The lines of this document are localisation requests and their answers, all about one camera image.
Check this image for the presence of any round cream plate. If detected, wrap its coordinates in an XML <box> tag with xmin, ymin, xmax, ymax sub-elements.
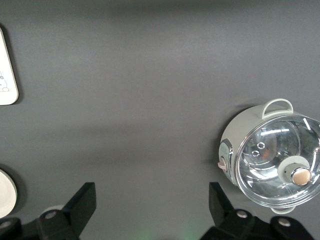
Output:
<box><xmin>0</xmin><ymin>168</ymin><xmax>18</xmax><ymax>219</ymax></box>

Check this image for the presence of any cream tray with rabbit print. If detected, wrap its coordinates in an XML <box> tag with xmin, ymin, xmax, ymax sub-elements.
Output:
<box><xmin>0</xmin><ymin>26</ymin><xmax>20</xmax><ymax>106</ymax></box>

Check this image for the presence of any glass pot lid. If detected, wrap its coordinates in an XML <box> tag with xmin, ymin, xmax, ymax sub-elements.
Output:
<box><xmin>233</xmin><ymin>113</ymin><xmax>320</xmax><ymax>209</ymax></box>

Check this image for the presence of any steel pot with glass lid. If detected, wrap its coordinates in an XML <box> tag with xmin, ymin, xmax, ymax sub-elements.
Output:
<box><xmin>218</xmin><ymin>98</ymin><xmax>320</xmax><ymax>215</ymax></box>

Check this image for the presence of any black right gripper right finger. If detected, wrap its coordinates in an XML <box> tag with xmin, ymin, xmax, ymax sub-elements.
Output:
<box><xmin>208</xmin><ymin>182</ymin><xmax>256</xmax><ymax>240</ymax></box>

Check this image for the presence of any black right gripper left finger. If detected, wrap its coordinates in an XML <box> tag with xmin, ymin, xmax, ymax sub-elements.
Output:
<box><xmin>36</xmin><ymin>182</ymin><xmax>97</xmax><ymax>240</ymax></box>

